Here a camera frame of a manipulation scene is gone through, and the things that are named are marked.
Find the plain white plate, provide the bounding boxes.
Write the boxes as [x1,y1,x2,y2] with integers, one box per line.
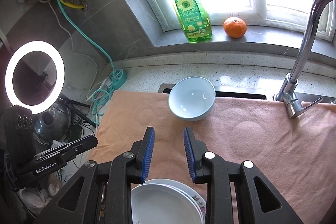
[131,178,206,223]

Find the light blue ceramic bowl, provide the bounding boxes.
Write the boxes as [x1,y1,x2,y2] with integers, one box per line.
[168,76,216,121]

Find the large stainless steel bowl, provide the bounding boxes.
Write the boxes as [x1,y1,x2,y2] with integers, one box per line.
[98,182,108,223]

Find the chrome kitchen faucet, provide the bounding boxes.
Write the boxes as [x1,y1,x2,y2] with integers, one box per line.
[274,0,333,119]

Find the black tripod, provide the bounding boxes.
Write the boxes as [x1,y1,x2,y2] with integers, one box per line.
[58,94,96,127]

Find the peach towel mat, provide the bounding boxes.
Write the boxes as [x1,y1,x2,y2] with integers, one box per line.
[88,91,335,223]

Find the teal power strip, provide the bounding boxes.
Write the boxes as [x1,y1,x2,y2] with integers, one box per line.
[106,69,127,90]

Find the orange tangerine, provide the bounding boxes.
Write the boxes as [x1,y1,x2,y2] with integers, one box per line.
[223,17,247,39]

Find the green dish soap bottle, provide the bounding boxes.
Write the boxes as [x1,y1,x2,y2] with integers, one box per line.
[173,0,213,43]

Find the ring light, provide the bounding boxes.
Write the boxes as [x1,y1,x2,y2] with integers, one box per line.
[5,41,65,114]

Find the teal hose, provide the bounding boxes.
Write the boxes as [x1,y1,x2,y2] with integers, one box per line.
[53,0,124,125]

